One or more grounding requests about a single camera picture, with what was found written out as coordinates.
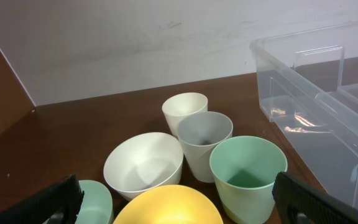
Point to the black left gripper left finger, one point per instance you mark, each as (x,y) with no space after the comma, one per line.
(58,203)

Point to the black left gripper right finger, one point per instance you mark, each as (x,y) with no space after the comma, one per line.
(298,202)

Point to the mint green small bowl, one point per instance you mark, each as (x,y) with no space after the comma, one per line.
(97,207)

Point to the yellow small bowl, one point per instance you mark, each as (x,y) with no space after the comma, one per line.
(170,204)

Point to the mint green cup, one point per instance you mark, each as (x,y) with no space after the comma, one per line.
(244,170)

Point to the white small bowl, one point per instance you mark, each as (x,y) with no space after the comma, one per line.
(144,162)

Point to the clear plastic storage bin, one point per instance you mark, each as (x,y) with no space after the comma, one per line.
(308,87)

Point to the grey cup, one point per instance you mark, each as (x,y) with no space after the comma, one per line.
(198,135)

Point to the cream white cup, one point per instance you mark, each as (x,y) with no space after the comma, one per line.
(178,107)

